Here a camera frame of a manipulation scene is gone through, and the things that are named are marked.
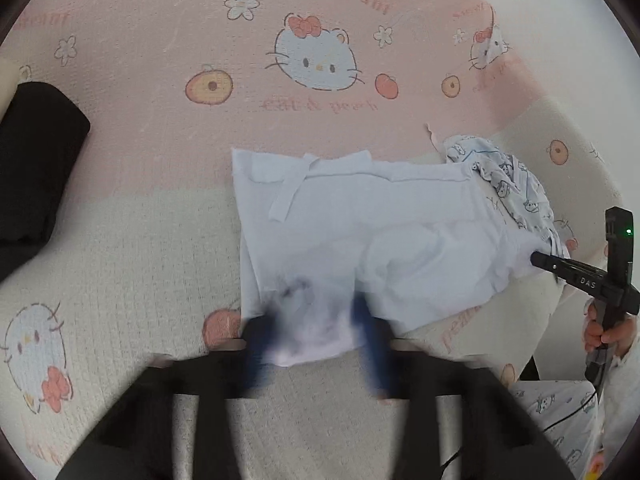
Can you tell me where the cream folded garment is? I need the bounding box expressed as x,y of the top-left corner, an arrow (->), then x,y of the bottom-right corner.
0,57 -> 22,111

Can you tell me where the black folded garment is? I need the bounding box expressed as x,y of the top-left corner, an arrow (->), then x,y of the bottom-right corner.
0,81 -> 92,282

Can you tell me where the person's pajama leg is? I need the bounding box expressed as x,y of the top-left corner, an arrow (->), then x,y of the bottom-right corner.
510,379 -> 606,480

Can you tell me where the pink and cream printed blanket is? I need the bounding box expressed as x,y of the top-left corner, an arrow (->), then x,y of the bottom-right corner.
0,0 -> 626,480

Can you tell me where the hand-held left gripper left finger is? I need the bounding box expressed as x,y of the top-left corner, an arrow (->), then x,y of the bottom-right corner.
55,310 -> 281,480

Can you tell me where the person's right forearm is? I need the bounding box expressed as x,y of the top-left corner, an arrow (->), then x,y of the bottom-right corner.
597,350 -> 640,466

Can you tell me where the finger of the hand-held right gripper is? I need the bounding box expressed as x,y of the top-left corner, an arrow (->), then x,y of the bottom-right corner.
530,251 -> 571,279

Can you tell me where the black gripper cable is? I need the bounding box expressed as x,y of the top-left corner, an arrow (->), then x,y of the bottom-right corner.
440,382 -> 601,480

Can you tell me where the person's right hand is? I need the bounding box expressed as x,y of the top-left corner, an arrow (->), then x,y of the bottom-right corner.
583,305 -> 638,356

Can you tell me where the white shirt with navy trim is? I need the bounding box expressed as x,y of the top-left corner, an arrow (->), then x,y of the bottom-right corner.
231,149 -> 543,368

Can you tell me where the white cartoon print pajamas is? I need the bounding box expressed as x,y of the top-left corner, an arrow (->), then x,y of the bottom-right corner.
444,134 -> 572,261

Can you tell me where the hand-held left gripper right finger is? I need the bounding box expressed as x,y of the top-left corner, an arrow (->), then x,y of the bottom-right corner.
350,302 -> 576,480

